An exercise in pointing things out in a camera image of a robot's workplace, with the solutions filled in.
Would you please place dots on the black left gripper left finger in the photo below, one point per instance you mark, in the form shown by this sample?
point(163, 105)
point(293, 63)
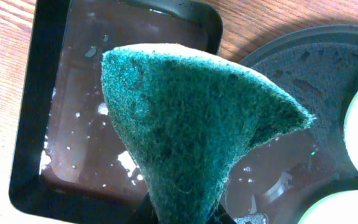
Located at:
point(145, 213)

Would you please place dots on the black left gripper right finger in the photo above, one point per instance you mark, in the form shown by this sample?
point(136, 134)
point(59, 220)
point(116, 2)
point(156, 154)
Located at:
point(220, 216)

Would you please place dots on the green yellow sponge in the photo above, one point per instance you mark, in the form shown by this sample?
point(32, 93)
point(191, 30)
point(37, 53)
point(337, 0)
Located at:
point(187, 117)

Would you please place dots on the light blue plate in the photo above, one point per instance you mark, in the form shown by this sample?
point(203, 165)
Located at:
point(338, 208)

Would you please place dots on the black rectangular tray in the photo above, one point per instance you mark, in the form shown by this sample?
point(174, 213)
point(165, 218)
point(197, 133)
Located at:
point(69, 162)

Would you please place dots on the black round tray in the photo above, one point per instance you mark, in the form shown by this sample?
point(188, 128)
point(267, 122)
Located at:
point(278, 181)

